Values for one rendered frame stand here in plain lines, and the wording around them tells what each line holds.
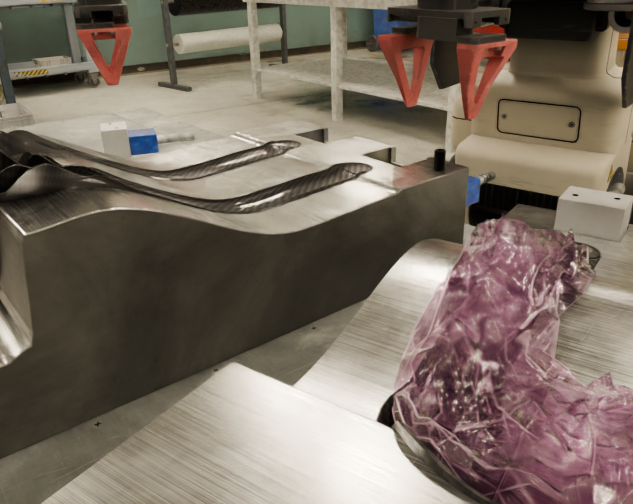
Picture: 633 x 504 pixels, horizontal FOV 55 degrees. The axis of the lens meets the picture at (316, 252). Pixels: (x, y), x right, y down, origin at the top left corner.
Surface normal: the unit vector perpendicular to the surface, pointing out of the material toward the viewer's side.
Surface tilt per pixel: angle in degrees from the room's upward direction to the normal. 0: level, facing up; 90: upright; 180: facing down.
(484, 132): 98
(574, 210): 90
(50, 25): 90
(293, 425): 0
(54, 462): 0
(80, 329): 90
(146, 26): 90
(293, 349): 0
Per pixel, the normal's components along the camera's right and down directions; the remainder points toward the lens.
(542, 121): -0.61, 0.47
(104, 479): -0.03, -0.90
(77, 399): 0.62, 0.32
